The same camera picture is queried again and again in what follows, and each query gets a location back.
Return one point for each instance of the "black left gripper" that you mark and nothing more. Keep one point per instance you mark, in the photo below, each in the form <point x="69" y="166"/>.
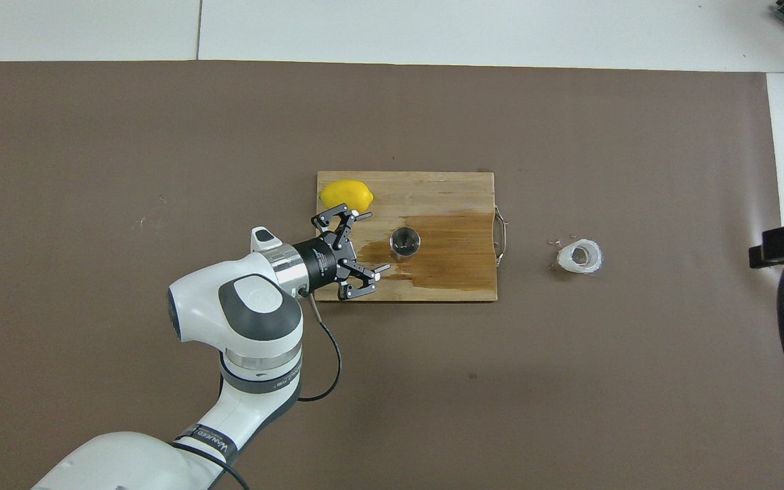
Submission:
<point x="324" y="260"/>

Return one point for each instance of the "metal jigger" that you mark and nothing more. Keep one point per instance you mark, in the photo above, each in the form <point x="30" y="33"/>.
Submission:
<point x="405" y="242"/>

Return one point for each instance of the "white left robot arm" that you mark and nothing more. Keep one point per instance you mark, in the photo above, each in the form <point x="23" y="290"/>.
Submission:
<point x="242" y="313"/>

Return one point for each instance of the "yellow lemon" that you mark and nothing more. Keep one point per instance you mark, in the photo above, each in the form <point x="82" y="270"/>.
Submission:
<point x="346" y="194"/>

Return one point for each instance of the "wooden cutting board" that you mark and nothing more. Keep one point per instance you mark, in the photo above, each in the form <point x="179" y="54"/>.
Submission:
<point x="446" y="204"/>

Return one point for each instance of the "brown paper table mat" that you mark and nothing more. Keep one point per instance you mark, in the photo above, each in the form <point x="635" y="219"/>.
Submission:
<point x="160" y="136"/>

